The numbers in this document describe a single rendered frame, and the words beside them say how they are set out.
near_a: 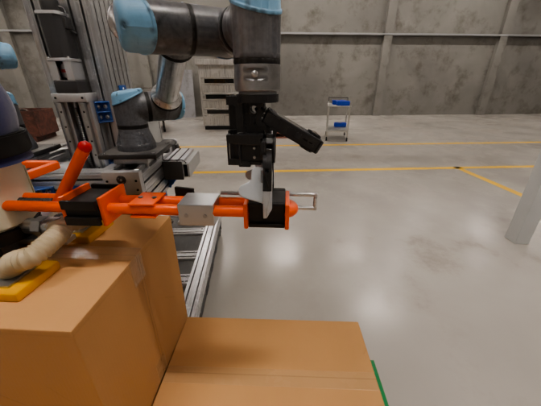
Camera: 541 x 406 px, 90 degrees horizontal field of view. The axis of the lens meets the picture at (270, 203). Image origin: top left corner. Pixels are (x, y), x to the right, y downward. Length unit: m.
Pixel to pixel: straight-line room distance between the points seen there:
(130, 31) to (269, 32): 0.20
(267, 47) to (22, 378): 0.70
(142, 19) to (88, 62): 0.98
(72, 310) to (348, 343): 0.75
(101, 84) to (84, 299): 1.05
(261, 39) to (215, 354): 0.83
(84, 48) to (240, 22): 1.08
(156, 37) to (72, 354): 0.52
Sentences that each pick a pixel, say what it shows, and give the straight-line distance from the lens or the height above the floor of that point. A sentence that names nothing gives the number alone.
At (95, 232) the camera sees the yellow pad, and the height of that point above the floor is 0.96.
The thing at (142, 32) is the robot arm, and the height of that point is 1.36.
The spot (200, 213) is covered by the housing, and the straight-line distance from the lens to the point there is 0.53.
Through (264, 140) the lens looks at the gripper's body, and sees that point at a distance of 0.47.
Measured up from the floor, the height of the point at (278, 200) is 1.10.
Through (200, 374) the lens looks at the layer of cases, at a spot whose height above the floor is 0.54.
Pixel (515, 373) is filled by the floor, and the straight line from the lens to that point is 1.96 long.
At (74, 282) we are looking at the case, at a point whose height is 0.94.
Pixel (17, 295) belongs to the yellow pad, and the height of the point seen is 0.96.
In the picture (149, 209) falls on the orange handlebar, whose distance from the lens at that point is 0.57.
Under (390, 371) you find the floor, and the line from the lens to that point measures 1.67.
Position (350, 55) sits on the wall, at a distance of 11.81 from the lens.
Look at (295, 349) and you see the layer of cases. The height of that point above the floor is 0.54.
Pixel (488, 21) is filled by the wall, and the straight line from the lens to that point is 14.26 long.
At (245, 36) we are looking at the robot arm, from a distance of 0.46.
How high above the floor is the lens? 1.30
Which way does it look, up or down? 24 degrees down
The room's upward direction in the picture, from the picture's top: straight up
